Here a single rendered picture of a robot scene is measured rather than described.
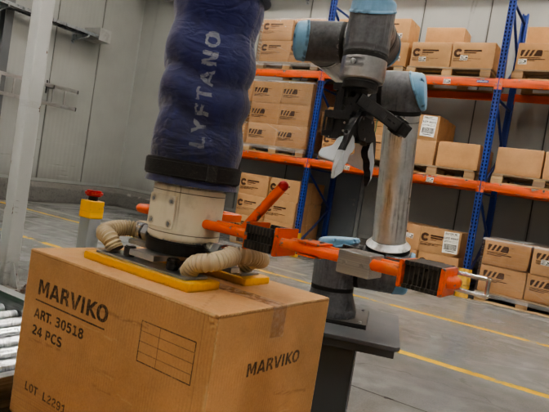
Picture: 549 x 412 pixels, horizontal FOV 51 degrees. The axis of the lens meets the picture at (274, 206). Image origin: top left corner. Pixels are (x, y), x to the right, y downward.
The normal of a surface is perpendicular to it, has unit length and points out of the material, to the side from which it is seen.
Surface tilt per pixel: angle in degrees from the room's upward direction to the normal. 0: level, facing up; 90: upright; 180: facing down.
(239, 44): 78
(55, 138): 90
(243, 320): 90
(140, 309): 90
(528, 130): 90
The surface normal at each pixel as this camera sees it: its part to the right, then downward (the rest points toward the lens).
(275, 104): -0.52, -0.04
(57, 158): 0.84, 0.16
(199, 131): 0.32, -0.19
